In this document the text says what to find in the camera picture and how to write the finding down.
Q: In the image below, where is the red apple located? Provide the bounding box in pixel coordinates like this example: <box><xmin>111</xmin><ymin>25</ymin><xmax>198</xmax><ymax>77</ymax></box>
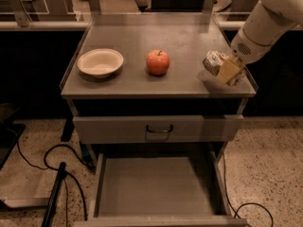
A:
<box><xmin>146</xmin><ymin>50</ymin><xmax>170</xmax><ymax>76</ymax></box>

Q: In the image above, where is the white paper bowl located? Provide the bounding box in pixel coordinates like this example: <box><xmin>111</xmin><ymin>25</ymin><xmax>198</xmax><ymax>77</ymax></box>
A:
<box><xmin>77</xmin><ymin>48</ymin><xmax>124</xmax><ymax>79</ymax></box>

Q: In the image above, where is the black bar on floor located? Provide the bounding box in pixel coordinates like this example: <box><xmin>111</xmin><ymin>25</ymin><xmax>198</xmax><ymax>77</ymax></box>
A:
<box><xmin>41</xmin><ymin>162</ymin><xmax>66</xmax><ymax>227</ymax></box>

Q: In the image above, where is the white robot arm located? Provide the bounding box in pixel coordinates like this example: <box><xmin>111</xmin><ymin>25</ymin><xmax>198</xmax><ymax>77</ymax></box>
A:
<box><xmin>216</xmin><ymin>0</ymin><xmax>303</xmax><ymax>84</ymax></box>

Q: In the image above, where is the closed top drawer with handle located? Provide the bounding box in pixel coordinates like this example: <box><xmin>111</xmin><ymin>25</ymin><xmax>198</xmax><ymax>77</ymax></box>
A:
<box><xmin>73</xmin><ymin>114</ymin><xmax>243</xmax><ymax>144</ymax></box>

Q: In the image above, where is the dark equipment base left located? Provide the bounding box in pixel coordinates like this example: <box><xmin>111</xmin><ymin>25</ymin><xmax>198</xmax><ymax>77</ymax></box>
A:
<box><xmin>0</xmin><ymin>102</ymin><xmax>27</xmax><ymax>172</ymax></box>

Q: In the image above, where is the grey metal drawer cabinet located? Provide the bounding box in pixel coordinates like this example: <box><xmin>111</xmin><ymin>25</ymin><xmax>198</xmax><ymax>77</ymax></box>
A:
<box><xmin>60</xmin><ymin>12</ymin><xmax>258</xmax><ymax>227</ymax></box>

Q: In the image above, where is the open middle drawer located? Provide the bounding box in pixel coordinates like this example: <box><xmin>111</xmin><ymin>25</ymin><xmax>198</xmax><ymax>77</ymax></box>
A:
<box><xmin>74</xmin><ymin>153</ymin><xmax>247</xmax><ymax>227</ymax></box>

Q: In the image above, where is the black floor cable left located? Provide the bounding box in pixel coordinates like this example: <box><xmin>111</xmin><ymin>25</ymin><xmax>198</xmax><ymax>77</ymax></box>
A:
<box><xmin>6</xmin><ymin>127</ymin><xmax>97</xmax><ymax>221</ymax></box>

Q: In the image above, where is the white horizontal rail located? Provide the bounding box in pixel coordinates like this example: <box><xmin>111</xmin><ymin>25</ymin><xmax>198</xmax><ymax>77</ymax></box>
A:
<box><xmin>0</xmin><ymin>21</ymin><xmax>243</xmax><ymax>31</ymax></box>

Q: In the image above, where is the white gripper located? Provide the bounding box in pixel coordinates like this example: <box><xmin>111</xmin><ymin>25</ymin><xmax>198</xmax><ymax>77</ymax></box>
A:
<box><xmin>216</xmin><ymin>27</ymin><xmax>276</xmax><ymax>85</ymax></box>

